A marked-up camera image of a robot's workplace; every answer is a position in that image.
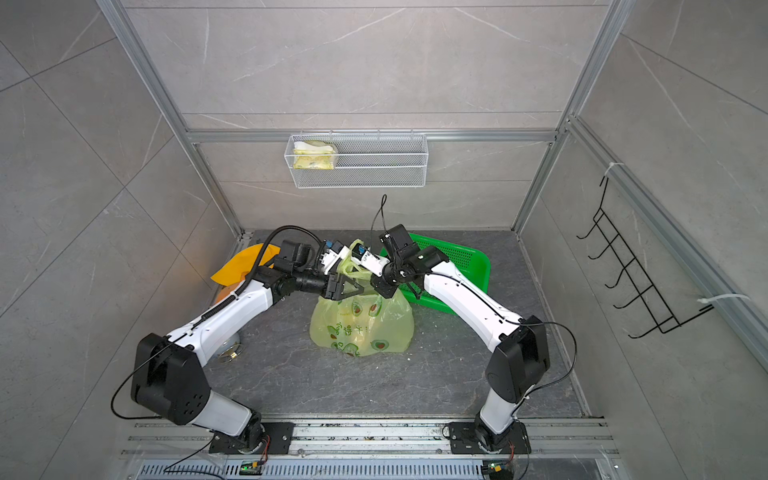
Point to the green plastic basket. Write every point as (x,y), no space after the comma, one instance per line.
(472,263)

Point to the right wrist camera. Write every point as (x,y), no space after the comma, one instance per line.
(375,252)

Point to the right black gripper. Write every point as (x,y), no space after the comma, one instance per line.
(379,284)

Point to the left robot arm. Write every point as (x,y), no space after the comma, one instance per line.
(169,378)

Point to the yellow bucket hat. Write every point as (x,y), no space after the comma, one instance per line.
(234,271)

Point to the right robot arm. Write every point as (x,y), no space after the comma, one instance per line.
(518,346)

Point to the yellow-green plastic bag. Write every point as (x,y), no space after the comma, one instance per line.
(364,324)

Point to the white wire wall basket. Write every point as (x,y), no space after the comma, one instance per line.
(366,160)

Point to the yellow packet in basket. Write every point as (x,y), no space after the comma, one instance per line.
(314,155)

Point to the metal mounting rail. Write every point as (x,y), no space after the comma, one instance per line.
(317,447)

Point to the black wall hook rack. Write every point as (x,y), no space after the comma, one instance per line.
(634,273)

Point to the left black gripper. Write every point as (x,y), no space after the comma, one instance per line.
(333,290)

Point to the orange plush toy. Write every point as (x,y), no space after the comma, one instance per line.
(224,292)

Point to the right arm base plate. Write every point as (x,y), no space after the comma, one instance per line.
(468,438)

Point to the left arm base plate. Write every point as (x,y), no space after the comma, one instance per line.
(273,437)

